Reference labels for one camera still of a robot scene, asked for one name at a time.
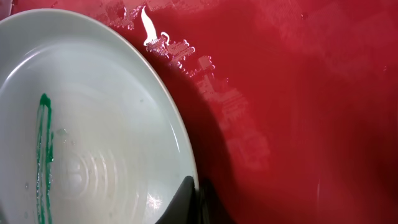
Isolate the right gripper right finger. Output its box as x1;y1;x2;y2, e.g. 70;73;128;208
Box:
199;179;236;224

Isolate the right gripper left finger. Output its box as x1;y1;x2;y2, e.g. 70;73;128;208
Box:
155;176;198;224

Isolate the light blue plate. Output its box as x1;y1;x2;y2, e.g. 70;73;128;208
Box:
1;9;199;223

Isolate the red plastic tray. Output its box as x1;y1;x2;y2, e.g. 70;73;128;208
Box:
11;0;397;223

